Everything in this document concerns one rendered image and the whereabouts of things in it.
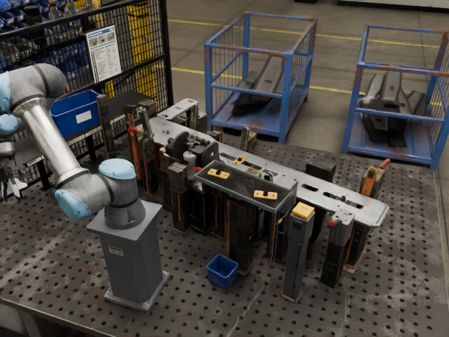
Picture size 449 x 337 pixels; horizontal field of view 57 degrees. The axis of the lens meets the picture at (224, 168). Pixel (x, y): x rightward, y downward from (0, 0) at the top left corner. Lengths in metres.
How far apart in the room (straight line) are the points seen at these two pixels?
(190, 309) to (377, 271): 0.84
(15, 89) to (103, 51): 1.16
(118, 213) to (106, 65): 1.29
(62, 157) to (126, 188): 0.23
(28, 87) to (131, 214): 0.53
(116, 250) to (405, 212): 1.49
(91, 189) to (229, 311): 0.75
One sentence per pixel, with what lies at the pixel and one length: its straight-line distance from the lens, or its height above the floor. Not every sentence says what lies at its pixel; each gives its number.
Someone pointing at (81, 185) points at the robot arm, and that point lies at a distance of 1.40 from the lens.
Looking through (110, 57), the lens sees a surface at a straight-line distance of 2.63.
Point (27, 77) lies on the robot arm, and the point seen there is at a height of 1.60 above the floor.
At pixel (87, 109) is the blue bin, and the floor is 1.13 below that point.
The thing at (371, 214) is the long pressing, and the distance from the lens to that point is 1.82.
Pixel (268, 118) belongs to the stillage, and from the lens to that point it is 4.25.
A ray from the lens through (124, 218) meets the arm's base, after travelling 1.52.
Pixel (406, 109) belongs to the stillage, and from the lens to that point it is 3.99.
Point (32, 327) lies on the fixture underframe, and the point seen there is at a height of 0.47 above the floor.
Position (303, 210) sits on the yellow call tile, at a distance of 1.51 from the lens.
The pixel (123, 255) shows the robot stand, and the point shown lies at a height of 0.99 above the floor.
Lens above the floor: 2.12
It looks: 34 degrees down
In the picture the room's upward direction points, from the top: straight up
